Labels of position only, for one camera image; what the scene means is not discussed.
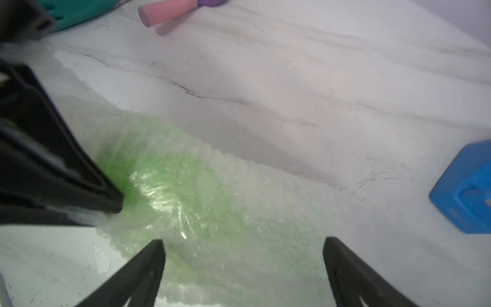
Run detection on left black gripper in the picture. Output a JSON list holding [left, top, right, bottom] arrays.
[[0, 0, 56, 42]]

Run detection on green plastic wine glass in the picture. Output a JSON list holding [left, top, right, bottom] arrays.
[[97, 120, 331, 306]]

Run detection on teal green object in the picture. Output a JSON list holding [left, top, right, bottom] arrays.
[[37, 0, 121, 31]]

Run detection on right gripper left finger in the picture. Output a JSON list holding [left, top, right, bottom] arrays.
[[78, 239, 166, 306]]

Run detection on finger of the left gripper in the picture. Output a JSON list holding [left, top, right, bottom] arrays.
[[1, 61, 124, 226]]

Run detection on clear bubble wrap sheet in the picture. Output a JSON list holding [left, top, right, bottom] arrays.
[[1, 43, 387, 306]]

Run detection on blue tape dispenser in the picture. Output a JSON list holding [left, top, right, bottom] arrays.
[[429, 140, 490, 234]]

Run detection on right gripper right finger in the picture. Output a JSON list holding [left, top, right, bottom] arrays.
[[323, 237, 416, 307]]

